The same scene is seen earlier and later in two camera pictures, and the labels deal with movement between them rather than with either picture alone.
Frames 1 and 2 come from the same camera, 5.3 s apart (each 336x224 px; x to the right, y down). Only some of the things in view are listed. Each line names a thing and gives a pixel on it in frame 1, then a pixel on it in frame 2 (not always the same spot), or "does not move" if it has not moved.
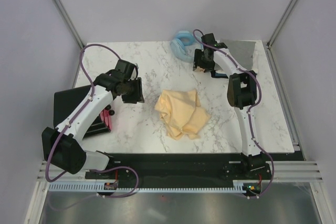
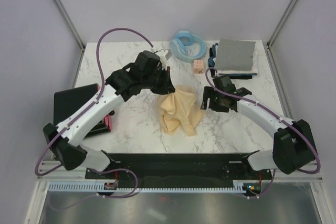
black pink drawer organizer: (65, 100) does not move
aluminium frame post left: (58, 1) does not move
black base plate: (125, 171) does not move
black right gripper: (208, 67) to (209, 92)
